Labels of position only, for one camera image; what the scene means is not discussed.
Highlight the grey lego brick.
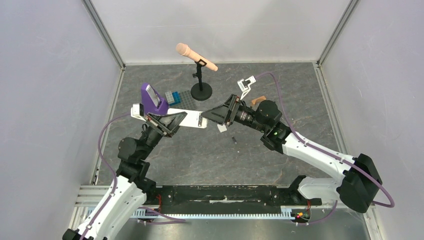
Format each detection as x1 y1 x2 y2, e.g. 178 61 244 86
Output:
165 91 175 105

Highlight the black microphone stand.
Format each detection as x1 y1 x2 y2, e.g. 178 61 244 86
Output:
190 59 213 101

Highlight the blue lego brick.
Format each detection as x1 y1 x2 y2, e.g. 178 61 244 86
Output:
169 91 181 106

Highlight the white battery compartment cover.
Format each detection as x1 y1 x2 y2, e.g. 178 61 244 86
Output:
217 124 228 133

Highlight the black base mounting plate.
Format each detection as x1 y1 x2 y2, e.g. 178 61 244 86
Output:
145 185 322 214

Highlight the purple holder stand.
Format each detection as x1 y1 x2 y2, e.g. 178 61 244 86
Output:
140 82 169 116

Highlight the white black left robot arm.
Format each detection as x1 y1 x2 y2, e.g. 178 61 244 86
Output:
62 111 188 240

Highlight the pink microphone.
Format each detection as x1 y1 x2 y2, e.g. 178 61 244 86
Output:
175 43 219 72

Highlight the grey lego baseplate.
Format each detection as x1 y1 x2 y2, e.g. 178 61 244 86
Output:
170 90 198 111

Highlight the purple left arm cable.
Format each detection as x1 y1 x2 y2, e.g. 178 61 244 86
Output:
77 113 186 240

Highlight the white cable duct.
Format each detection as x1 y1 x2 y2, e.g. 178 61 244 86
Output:
130 208 296 221

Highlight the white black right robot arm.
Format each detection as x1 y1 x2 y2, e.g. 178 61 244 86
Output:
201 94 383 213

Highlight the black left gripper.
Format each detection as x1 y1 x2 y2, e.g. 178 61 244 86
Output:
139 111 188 160

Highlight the white remote control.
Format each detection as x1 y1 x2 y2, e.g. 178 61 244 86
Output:
167 108 208 129

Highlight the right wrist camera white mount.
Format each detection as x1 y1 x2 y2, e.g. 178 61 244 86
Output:
237 75 256 100

